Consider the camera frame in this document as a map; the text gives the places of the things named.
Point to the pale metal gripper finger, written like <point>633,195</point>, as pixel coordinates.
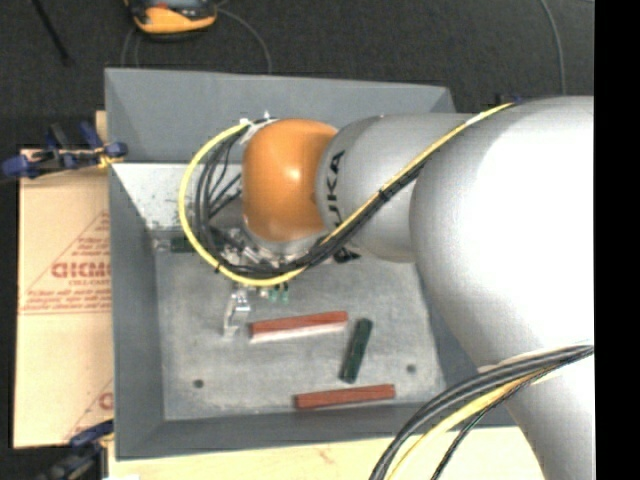
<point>230,324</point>
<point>244,306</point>

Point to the grey metal bin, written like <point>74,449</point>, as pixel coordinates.
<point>210,368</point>

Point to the red-brown flat block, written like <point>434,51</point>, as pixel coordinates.
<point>300,323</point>
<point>345,396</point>

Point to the dark green flat block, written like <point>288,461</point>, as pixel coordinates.
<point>181,245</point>
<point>356,350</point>

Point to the brown cardboard board red print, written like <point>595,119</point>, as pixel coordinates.
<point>60,358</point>

